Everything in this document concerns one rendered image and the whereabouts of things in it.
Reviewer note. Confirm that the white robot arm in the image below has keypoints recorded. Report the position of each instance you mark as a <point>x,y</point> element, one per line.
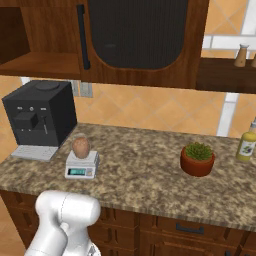
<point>63,216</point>

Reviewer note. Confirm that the white digital scale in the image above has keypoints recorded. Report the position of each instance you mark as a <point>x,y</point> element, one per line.
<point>82,164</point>

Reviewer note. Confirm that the wooden cabinet door with dark panel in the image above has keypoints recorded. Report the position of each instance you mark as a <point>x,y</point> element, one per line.
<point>140,40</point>

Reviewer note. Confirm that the wooden base cabinet run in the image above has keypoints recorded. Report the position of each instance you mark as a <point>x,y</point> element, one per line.
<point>133,233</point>

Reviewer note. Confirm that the yellow honey bottle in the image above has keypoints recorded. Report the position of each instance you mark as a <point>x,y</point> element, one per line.
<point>247,145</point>

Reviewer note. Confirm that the brown potato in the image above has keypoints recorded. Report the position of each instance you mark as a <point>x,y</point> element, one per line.
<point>81,146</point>

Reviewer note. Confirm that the green plant in terracotta pot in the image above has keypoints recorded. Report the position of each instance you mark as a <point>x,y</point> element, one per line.
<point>197,159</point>

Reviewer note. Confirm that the black coffee machine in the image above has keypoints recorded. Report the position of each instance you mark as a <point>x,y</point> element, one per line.
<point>40,111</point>

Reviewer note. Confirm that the wooden drawer front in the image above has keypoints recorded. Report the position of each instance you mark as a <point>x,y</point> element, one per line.
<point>191,229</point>

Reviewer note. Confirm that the tan shaker with white cap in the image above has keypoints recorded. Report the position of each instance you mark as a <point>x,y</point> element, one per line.
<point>241,55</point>

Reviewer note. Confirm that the grey wall outlet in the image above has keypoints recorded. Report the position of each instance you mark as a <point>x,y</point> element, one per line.
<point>85,89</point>

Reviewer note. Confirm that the dark wooden wall shelf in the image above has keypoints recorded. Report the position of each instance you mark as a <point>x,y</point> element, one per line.
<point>226,75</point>

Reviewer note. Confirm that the open wooden wall cabinet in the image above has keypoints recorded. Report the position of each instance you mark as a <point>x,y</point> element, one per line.
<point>36,40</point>

